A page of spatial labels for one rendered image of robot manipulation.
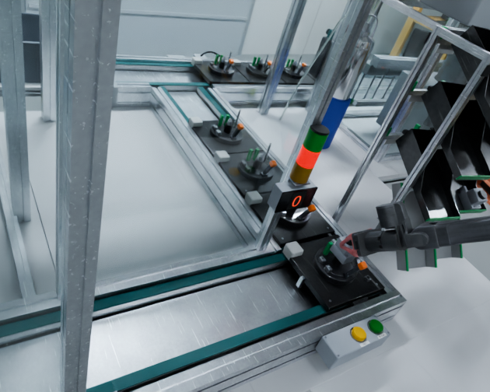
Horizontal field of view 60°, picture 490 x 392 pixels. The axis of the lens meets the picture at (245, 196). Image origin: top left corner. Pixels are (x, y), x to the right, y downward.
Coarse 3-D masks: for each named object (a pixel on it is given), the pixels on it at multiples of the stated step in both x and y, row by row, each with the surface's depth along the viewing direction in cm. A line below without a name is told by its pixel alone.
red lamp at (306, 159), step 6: (300, 150) 107; (306, 150) 105; (300, 156) 107; (306, 156) 106; (312, 156) 105; (318, 156) 107; (300, 162) 107; (306, 162) 106; (312, 162) 106; (306, 168) 107
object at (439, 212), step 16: (400, 144) 135; (416, 144) 129; (416, 160) 129; (432, 160) 139; (432, 176) 136; (448, 176) 134; (416, 192) 130; (432, 192) 133; (448, 192) 134; (432, 208) 130; (448, 208) 133
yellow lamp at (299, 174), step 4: (296, 164) 108; (292, 168) 110; (296, 168) 109; (300, 168) 108; (304, 168) 108; (312, 168) 109; (292, 172) 110; (296, 172) 109; (300, 172) 108; (304, 172) 108; (308, 172) 108; (292, 176) 110; (296, 176) 109; (300, 176) 109; (304, 176) 109; (308, 176) 110; (296, 180) 110; (300, 180) 110; (304, 180) 110
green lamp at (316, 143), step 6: (312, 132) 102; (306, 138) 104; (312, 138) 103; (318, 138) 102; (324, 138) 103; (306, 144) 104; (312, 144) 103; (318, 144) 103; (312, 150) 104; (318, 150) 104
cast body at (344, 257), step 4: (344, 236) 127; (332, 240) 131; (340, 240) 126; (332, 244) 129; (336, 244) 128; (344, 244) 125; (348, 244) 125; (332, 248) 129; (336, 248) 128; (340, 248) 126; (352, 248) 125; (332, 252) 129; (336, 252) 128; (340, 252) 127; (344, 252) 125; (336, 256) 128; (340, 256) 127; (344, 256) 125; (348, 256) 126; (352, 256) 126; (340, 260) 127; (344, 260) 126; (348, 260) 127; (352, 260) 128
